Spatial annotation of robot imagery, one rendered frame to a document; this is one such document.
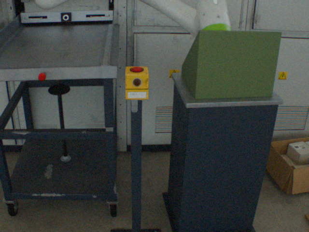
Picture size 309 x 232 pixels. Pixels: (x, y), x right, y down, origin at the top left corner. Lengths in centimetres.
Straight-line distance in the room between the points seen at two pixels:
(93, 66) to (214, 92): 49
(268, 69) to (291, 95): 102
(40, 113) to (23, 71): 88
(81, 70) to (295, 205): 140
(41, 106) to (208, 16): 127
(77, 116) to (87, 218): 70
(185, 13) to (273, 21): 73
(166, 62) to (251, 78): 83
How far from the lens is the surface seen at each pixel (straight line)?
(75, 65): 158
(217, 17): 160
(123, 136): 249
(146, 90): 136
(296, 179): 226
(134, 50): 224
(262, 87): 160
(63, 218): 206
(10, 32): 213
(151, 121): 242
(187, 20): 179
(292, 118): 267
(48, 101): 242
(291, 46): 245
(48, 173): 210
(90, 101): 238
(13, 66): 165
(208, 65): 148
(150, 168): 239
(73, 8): 225
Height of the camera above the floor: 139
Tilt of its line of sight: 28 degrees down
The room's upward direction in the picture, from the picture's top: 2 degrees clockwise
